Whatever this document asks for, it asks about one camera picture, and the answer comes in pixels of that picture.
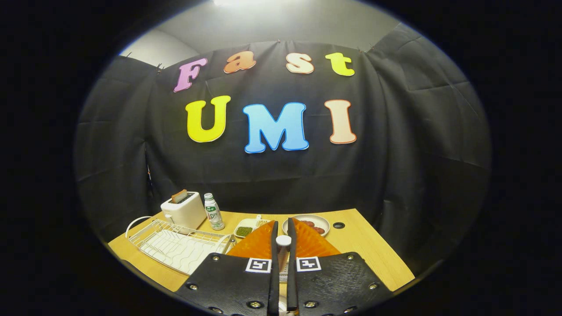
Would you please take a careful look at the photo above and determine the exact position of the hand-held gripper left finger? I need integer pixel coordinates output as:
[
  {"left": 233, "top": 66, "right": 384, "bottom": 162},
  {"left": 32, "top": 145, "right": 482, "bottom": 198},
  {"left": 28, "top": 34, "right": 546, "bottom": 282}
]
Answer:
[{"left": 175, "top": 221, "right": 280, "bottom": 316}]

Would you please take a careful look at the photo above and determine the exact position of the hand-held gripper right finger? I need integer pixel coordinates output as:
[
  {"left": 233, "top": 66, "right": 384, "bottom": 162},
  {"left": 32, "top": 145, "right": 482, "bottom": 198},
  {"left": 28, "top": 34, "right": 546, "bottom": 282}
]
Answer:
[{"left": 287, "top": 217, "right": 393, "bottom": 316}]

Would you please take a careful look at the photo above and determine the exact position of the spoon with red checkered handle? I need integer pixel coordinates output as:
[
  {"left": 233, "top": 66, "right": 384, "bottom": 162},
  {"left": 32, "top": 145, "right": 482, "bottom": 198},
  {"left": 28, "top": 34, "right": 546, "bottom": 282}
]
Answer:
[{"left": 276, "top": 235, "right": 292, "bottom": 269}]

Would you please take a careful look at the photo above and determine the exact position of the white wire dish rack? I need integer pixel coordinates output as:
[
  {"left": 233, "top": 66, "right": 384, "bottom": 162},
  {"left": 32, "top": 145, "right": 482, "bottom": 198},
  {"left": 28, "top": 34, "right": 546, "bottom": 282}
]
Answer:
[{"left": 126, "top": 216, "right": 237, "bottom": 276}]

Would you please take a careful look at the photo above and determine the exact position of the white divided condiment dish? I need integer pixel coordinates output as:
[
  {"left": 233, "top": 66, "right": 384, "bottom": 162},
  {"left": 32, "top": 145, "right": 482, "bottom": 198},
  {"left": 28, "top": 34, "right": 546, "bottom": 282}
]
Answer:
[{"left": 234, "top": 215, "right": 275, "bottom": 239}]

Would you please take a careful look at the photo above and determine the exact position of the white plate with meat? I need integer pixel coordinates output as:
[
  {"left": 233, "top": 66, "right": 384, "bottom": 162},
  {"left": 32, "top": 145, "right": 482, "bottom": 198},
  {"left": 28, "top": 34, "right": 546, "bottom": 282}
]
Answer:
[{"left": 282, "top": 214, "right": 331, "bottom": 237}]

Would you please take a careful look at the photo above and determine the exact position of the white bottle with green label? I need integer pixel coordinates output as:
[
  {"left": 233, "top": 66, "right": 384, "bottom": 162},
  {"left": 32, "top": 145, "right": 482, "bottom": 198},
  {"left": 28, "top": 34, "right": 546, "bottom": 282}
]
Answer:
[{"left": 204, "top": 193, "right": 225, "bottom": 231}]

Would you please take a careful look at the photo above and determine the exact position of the white toaster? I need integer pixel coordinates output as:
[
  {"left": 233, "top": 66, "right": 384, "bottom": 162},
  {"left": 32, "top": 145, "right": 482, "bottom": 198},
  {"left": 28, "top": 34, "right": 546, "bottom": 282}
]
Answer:
[{"left": 160, "top": 191, "right": 208, "bottom": 230}]

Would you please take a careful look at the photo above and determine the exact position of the black backdrop cloth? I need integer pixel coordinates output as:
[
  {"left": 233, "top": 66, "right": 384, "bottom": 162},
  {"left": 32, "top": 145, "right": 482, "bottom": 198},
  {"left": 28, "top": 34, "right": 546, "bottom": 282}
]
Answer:
[{"left": 74, "top": 22, "right": 491, "bottom": 273}]

